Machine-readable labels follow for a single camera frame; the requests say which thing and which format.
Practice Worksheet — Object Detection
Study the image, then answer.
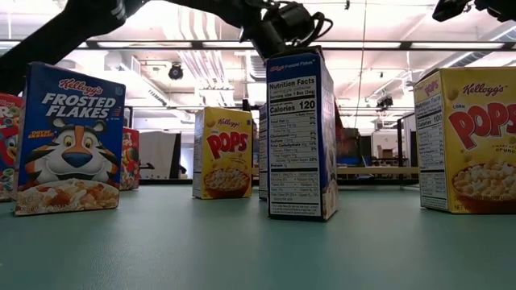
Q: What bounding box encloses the yellow Corn Pops cereal box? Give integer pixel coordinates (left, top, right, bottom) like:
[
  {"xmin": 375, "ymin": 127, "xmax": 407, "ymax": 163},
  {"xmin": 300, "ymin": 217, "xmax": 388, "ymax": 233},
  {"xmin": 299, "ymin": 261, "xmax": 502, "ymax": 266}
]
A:
[
  {"xmin": 192, "ymin": 106, "xmax": 254, "ymax": 201},
  {"xmin": 413, "ymin": 66, "xmax": 516, "ymax": 215}
]

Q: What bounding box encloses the blue Frosted Flakes cereal box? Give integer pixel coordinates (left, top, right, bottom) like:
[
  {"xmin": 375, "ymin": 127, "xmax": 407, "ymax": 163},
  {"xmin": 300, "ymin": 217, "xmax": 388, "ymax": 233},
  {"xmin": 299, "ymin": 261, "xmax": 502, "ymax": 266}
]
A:
[
  {"xmin": 14, "ymin": 61, "xmax": 127, "ymax": 218},
  {"xmin": 265, "ymin": 48, "xmax": 339, "ymax": 222},
  {"xmin": 257, "ymin": 103, "xmax": 270, "ymax": 201}
]

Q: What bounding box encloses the white partition panel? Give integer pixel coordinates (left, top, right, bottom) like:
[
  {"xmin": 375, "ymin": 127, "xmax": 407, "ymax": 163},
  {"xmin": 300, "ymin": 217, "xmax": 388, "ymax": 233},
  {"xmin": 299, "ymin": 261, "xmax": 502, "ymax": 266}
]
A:
[{"xmin": 139, "ymin": 130, "xmax": 182, "ymax": 180}]

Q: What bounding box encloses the wooden shelf with black frame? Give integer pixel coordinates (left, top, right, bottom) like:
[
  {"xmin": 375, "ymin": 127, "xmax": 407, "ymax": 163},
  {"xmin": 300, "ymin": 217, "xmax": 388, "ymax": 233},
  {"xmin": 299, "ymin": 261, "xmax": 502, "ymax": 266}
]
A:
[{"xmin": 241, "ymin": 98, "xmax": 420, "ymax": 189}]

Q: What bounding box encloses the black left camera cable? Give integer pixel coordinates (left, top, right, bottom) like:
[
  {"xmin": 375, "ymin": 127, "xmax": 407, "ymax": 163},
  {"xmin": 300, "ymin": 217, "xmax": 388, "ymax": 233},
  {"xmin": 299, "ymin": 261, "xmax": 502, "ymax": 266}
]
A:
[{"xmin": 310, "ymin": 10, "xmax": 334, "ymax": 44}]

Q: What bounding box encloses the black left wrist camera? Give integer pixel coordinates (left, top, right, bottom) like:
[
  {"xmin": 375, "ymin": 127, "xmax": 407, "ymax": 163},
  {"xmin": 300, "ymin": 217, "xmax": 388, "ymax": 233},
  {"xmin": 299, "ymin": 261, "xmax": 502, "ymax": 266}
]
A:
[{"xmin": 264, "ymin": 2, "xmax": 319, "ymax": 44}]

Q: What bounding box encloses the black aluminium table frame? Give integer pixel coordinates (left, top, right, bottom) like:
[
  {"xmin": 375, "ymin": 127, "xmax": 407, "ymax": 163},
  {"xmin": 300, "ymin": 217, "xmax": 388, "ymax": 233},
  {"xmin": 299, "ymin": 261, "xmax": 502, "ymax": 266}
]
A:
[{"xmin": 139, "ymin": 178, "xmax": 420, "ymax": 187}]

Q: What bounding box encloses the black ceiling-mounted camera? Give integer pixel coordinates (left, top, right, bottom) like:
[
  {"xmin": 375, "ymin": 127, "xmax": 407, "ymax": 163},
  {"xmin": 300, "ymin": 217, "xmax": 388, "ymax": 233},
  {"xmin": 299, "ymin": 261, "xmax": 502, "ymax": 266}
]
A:
[
  {"xmin": 377, "ymin": 94, "xmax": 394, "ymax": 112},
  {"xmin": 168, "ymin": 62, "xmax": 185, "ymax": 81}
]

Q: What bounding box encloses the green table mat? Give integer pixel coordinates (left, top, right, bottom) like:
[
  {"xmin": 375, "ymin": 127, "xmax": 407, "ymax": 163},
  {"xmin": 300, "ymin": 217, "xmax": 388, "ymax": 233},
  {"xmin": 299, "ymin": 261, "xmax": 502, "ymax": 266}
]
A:
[{"xmin": 0, "ymin": 184, "xmax": 516, "ymax": 290}]

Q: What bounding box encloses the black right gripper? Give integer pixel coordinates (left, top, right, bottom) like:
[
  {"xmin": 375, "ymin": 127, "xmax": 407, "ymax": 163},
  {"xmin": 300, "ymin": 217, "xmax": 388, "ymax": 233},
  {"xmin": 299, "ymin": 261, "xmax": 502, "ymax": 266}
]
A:
[{"xmin": 432, "ymin": 0, "xmax": 516, "ymax": 22}]

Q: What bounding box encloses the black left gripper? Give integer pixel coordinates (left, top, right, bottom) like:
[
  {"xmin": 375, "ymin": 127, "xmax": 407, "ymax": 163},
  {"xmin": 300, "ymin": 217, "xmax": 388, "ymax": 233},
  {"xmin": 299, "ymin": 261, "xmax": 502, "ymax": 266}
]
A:
[{"xmin": 241, "ymin": 18, "xmax": 289, "ymax": 60}]

